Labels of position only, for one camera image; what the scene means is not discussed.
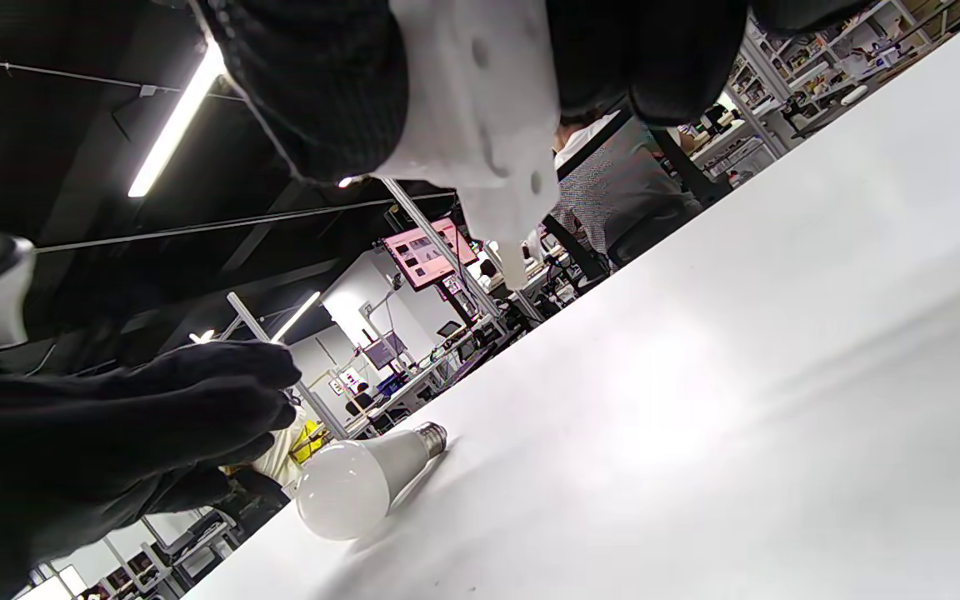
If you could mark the person's left hand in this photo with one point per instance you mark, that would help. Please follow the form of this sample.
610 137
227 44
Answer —
97 442

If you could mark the person's right hand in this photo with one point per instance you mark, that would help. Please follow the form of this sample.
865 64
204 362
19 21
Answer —
313 83

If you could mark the white light socket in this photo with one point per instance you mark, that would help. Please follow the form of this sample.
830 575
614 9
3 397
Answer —
480 108

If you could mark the white light bulb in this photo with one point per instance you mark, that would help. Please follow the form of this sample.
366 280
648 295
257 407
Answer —
355 483

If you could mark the long ceiling lamp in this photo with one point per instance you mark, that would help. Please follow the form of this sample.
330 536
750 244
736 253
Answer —
172 125

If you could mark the thin white pole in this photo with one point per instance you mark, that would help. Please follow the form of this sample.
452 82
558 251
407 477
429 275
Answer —
259 329

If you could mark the monitor with pink screen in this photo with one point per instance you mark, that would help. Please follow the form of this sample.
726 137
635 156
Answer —
426 262

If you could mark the short ceiling lamp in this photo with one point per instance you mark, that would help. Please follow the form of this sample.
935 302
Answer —
297 315

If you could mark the small grey monitor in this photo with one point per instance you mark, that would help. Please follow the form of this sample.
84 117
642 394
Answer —
384 352

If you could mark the cluttered storage shelves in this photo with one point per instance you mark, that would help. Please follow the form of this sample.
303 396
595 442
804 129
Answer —
805 58

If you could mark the white frame pole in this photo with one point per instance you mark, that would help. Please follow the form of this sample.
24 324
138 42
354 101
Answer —
401 204

